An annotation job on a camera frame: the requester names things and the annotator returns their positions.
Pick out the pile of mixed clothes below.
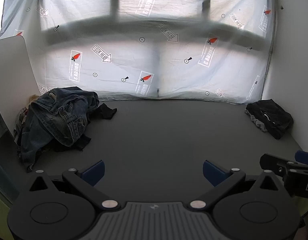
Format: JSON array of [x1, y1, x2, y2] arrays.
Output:
[[13, 94, 40, 145]]

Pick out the white partition board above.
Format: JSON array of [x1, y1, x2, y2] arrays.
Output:
[[0, 35, 41, 137]]

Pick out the blue denim jeans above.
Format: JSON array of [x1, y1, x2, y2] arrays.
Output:
[[20, 87, 101, 172]]

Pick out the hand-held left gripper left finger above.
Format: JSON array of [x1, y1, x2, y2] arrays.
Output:
[[28, 160, 119, 210]]

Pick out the black crumpled clothes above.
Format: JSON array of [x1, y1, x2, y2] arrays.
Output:
[[53, 102, 118, 153]]

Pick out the printed white sheet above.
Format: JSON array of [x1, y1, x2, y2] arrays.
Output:
[[0, 0, 276, 105]]

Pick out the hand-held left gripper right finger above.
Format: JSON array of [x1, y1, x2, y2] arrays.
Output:
[[188, 160, 282, 209]]

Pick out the grey cloth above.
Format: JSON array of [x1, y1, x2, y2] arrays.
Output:
[[249, 112, 268, 132]]

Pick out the folded black garment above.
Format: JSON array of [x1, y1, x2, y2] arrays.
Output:
[[245, 99, 294, 140]]

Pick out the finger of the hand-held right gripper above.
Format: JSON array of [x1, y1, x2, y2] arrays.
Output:
[[260, 153, 296, 173], [295, 150, 308, 167]]

